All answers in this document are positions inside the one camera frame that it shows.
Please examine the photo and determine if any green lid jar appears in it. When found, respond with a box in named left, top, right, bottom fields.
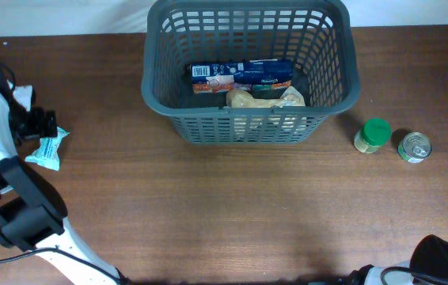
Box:
left=354, top=118, right=392, bottom=154

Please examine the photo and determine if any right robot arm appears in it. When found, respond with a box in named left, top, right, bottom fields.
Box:
left=337, top=234, right=448, bottom=285

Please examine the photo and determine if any teal snack packet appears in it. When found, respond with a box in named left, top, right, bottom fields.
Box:
left=25, top=127, right=69, bottom=171

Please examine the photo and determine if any grey plastic basket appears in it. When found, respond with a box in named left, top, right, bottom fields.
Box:
left=141, top=0, right=360, bottom=144

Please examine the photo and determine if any silver tin can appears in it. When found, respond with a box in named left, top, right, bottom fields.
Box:
left=397, top=132, right=433, bottom=163

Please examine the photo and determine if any right black cable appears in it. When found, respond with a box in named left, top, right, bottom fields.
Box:
left=380, top=265, right=448, bottom=285

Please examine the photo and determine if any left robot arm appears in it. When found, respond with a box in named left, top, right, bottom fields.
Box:
left=0, top=62, right=130, bottom=284

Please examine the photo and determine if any tan food pouch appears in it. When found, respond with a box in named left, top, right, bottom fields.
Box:
left=226, top=85, right=306, bottom=134

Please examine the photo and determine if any blue carton box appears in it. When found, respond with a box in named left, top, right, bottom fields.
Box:
left=190, top=59, right=294, bottom=93

